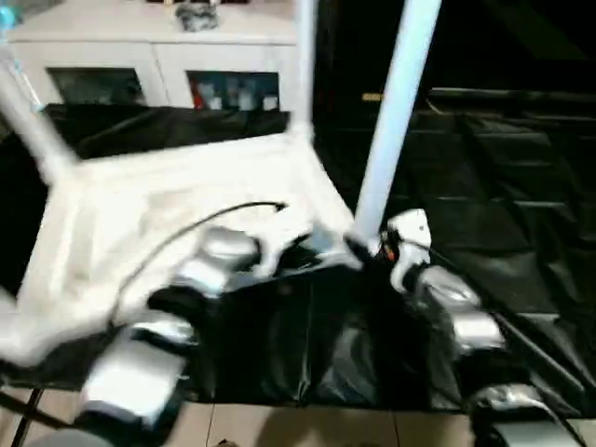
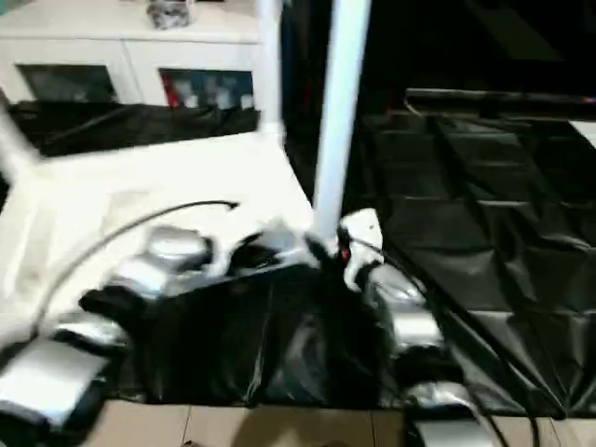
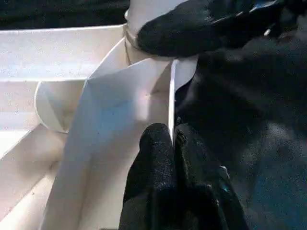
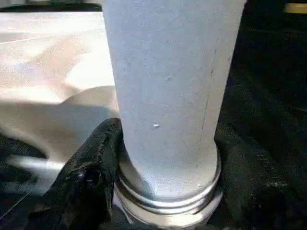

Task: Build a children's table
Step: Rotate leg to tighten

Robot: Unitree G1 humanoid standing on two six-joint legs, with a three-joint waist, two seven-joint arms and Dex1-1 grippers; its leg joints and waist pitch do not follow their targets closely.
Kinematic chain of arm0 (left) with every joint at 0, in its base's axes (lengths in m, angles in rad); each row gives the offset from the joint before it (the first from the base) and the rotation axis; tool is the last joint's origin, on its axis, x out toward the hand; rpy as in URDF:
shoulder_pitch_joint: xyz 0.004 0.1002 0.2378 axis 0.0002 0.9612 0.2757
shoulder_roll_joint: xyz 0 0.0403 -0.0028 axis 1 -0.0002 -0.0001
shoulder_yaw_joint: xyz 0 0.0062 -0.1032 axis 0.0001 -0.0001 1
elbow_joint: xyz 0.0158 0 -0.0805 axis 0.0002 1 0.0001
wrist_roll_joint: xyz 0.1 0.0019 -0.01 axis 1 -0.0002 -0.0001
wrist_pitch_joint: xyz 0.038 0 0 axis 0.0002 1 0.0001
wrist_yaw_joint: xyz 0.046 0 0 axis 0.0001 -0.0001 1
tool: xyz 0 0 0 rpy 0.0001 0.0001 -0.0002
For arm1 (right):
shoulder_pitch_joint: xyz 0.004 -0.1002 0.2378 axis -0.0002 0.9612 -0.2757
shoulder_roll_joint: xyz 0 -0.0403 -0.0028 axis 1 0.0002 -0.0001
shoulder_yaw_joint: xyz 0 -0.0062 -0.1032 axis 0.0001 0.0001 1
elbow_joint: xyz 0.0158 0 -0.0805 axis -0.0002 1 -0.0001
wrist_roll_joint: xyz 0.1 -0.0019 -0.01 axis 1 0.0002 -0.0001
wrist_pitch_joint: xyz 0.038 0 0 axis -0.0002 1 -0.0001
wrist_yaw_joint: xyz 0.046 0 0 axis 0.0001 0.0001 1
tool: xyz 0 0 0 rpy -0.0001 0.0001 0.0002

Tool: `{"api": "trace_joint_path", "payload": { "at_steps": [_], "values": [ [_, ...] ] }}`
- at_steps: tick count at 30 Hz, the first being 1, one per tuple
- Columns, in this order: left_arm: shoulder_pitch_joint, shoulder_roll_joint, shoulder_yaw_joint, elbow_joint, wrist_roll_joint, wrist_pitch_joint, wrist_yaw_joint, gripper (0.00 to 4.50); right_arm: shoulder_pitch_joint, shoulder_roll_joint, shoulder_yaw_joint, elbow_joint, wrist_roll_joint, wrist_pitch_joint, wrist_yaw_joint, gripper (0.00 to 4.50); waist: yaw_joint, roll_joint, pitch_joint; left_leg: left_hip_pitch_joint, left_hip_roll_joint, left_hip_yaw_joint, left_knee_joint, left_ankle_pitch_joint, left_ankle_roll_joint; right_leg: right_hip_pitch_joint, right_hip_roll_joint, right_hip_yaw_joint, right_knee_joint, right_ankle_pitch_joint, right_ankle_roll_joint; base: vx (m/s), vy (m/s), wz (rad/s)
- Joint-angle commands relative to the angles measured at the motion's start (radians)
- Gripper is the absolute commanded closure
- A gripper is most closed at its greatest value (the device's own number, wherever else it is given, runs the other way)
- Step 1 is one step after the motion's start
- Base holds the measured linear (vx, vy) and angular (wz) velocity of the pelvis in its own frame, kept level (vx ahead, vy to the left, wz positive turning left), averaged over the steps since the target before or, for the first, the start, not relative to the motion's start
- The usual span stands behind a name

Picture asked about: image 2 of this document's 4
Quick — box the dark long bar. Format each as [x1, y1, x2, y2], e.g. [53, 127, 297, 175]
[403, 87, 596, 118]

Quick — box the white plastic table leg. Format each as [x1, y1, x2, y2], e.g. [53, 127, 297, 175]
[254, 0, 286, 142]
[313, 0, 373, 249]
[0, 99, 47, 183]

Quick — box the dark bundle on cabinet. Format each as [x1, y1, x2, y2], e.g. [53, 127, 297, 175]
[145, 0, 196, 31]

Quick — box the white plastic table top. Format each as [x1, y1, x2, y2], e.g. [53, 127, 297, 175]
[0, 123, 323, 356]

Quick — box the white flat board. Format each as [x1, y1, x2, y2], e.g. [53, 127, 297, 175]
[569, 118, 596, 140]

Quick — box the red bottle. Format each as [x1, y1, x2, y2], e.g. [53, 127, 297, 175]
[161, 75, 179, 109]

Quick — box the black left camera cable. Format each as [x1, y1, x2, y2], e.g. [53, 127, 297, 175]
[26, 198, 242, 337]

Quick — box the white glass-door cabinet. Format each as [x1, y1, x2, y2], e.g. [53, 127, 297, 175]
[0, 0, 267, 112]

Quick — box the black table mat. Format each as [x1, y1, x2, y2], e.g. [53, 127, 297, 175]
[0, 100, 596, 420]

